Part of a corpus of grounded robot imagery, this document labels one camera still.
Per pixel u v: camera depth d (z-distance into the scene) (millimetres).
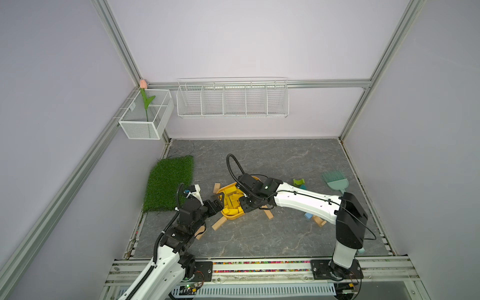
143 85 896
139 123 767
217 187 951
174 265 524
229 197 913
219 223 864
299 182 999
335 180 995
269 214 888
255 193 604
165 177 995
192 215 595
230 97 1017
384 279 731
